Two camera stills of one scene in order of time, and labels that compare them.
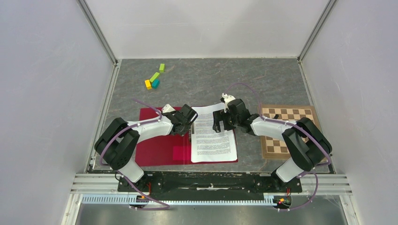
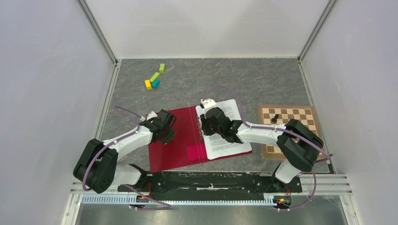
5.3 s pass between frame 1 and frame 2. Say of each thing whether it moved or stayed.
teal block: stayed
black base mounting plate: stayed
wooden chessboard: stayed
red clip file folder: moved
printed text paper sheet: moved
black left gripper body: moved
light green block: stayed
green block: stayed
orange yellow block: stayed
